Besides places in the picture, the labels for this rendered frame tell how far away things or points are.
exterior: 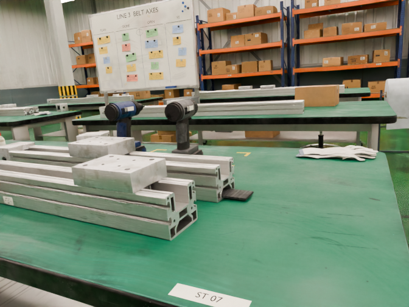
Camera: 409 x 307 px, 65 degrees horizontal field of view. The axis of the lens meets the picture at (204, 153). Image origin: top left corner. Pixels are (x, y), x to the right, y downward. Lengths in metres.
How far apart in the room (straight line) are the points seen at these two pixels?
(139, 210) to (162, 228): 0.06
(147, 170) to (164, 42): 3.48
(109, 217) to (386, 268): 0.49
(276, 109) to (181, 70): 1.90
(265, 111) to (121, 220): 1.75
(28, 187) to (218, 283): 0.54
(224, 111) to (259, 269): 1.93
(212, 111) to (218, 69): 8.70
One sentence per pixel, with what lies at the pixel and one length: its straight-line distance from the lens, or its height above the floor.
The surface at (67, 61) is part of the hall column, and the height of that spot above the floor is 1.70.
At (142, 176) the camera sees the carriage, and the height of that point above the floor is 0.89.
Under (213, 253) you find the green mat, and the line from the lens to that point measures 0.56.
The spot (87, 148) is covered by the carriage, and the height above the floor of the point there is 0.89.
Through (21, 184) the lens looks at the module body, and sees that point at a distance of 0.92.
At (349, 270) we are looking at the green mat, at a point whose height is 0.78.
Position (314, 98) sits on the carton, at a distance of 2.68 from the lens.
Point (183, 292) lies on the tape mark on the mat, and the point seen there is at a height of 0.78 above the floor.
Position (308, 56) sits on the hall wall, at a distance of 11.21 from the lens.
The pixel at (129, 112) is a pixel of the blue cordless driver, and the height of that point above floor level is 0.96.
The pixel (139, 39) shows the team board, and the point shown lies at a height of 1.56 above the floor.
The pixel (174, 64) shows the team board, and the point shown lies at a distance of 3.98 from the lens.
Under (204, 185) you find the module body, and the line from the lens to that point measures 0.75.
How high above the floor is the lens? 1.06
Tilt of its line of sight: 13 degrees down
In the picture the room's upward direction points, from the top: 4 degrees counter-clockwise
